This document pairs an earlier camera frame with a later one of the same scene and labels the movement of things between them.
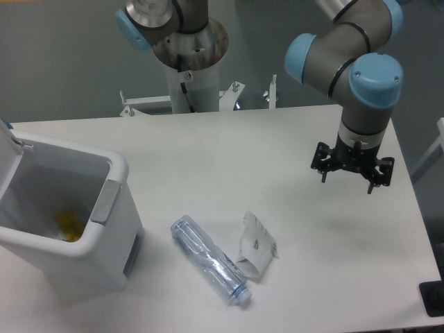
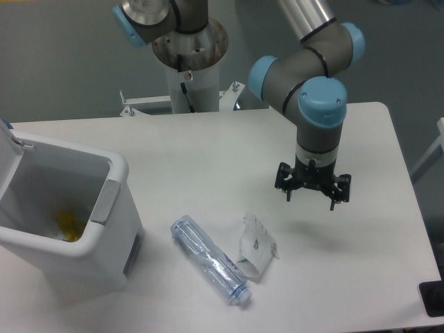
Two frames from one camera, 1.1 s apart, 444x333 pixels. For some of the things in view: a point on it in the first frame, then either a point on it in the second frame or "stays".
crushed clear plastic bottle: x=209 y=259 stays
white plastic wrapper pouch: x=257 y=247 stays
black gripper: x=353 y=158 to x=311 y=175
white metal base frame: x=227 y=99 stays
